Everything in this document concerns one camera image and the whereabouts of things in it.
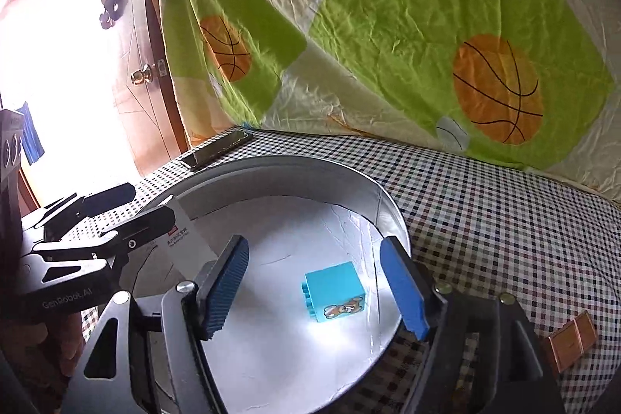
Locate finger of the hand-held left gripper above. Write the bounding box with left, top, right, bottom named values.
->
left=22, top=182, right=137, bottom=245
left=22, top=204, right=176, bottom=284

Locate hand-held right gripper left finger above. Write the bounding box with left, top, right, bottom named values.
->
left=61, top=234, right=250, bottom=414

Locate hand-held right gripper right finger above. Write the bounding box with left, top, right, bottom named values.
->
left=379, top=236, right=568, bottom=414

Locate white card with red label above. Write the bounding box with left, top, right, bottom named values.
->
left=158, top=195, right=220, bottom=284

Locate light blue toy block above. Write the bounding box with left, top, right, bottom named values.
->
left=300, top=261, right=368, bottom=325

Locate round metal tin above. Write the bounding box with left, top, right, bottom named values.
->
left=116, top=154, right=413, bottom=414

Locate copper brown block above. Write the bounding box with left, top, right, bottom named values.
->
left=548, top=311, right=598, bottom=373

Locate person's left hand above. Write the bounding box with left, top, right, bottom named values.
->
left=22, top=312, right=85, bottom=395

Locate brown wooden door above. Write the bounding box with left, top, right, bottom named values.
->
left=0, top=0, right=168, bottom=206

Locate blue cloth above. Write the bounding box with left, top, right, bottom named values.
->
left=14, top=101, right=45, bottom=165

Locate black smartphone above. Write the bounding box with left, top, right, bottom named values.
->
left=179, top=129, right=255, bottom=170

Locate checkered bed sheet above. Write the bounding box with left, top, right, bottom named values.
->
left=78, top=128, right=621, bottom=414

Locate basketball print blanket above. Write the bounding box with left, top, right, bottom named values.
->
left=146, top=0, right=621, bottom=201

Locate brown door frame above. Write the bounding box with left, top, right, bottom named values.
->
left=143, top=0, right=187, bottom=153

